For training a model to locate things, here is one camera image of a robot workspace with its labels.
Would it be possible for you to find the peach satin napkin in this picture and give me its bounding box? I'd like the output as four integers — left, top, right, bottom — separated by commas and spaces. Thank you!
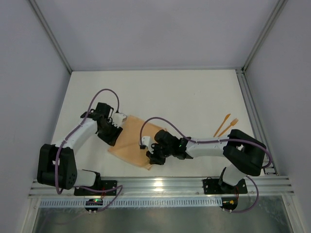
108, 115, 152, 170

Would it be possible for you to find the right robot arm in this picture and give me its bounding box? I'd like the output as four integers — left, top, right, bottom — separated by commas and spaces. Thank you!
139, 129, 266, 194

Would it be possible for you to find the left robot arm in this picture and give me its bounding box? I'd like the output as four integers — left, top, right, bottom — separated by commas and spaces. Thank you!
37, 102, 127, 191

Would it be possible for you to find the orange plastic knife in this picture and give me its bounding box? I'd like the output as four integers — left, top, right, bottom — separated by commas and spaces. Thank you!
213, 114, 231, 137

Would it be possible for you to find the left controller board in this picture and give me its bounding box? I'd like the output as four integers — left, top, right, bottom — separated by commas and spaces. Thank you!
85, 198, 103, 213

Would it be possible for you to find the controller board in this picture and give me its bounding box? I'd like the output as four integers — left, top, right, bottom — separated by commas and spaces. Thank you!
85, 198, 103, 213
220, 198, 238, 213

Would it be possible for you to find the orange plastic fork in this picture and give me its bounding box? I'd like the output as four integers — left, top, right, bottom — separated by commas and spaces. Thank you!
216, 118, 239, 137

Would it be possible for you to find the right controller board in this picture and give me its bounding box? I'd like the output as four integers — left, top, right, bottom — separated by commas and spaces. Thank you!
220, 198, 238, 213

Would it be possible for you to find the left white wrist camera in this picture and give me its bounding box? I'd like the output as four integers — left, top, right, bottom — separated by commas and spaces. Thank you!
112, 113, 127, 128

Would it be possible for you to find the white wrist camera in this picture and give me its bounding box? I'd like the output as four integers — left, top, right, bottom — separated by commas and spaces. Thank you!
112, 113, 127, 128
139, 136, 154, 154

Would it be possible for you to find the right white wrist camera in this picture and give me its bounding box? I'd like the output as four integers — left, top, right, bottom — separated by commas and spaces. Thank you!
139, 136, 154, 154

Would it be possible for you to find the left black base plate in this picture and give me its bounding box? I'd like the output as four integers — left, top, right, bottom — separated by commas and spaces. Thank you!
74, 180, 118, 196

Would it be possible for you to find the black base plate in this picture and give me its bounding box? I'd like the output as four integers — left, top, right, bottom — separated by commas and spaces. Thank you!
74, 180, 118, 196
202, 177, 248, 195

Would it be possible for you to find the slotted grey cable duct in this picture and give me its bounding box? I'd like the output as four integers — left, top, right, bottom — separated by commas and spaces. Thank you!
39, 197, 221, 208

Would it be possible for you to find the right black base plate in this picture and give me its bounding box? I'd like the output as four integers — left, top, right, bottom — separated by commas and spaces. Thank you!
202, 177, 248, 195

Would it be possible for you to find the right aluminium side rail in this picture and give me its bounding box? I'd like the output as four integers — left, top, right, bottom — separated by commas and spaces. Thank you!
234, 68, 279, 175

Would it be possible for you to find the aluminium front rail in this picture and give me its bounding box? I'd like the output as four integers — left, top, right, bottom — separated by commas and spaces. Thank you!
28, 176, 294, 198

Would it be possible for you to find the left aluminium corner post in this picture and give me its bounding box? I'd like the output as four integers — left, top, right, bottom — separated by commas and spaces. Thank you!
27, 0, 73, 74

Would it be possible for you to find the aluminium corner post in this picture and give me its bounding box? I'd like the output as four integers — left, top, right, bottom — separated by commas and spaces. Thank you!
242, 0, 288, 72
27, 0, 73, 74

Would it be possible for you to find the right aluminium corner post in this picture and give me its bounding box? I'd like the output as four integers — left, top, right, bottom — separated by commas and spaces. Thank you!
242, 0, 288, 72

